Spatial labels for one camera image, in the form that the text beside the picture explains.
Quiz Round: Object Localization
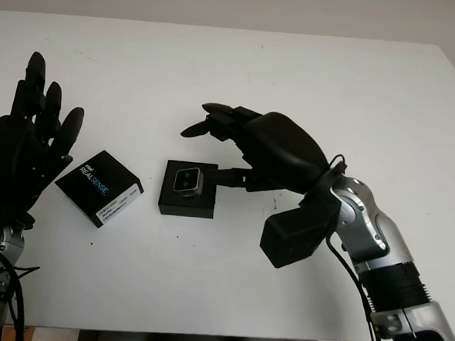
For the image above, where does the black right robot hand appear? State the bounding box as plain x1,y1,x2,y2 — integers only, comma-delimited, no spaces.
176,100,336,199

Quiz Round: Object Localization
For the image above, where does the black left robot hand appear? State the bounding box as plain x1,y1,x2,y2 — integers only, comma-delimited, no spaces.
0,49,89,253

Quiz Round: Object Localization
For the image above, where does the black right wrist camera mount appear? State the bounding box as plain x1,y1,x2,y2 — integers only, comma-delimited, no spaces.
258,191,341,273

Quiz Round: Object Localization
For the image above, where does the black RealSense box lid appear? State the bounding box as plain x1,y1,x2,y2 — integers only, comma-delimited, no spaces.
52,147,147,232

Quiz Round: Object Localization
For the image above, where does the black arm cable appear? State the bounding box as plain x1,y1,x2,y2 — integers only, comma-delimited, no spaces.
0,248,42,341
315,153,401,341

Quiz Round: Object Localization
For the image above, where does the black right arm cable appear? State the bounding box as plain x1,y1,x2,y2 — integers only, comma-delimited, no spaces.
315,153,401,341

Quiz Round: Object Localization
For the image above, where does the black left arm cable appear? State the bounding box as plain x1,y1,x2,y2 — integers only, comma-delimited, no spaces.
0,248,42,341

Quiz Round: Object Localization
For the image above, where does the small silver depth camera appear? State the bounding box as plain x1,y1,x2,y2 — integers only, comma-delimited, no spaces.
171,166,207,197

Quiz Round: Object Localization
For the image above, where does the black camera box base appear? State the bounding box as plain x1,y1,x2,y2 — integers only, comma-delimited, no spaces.
157,159,220,220

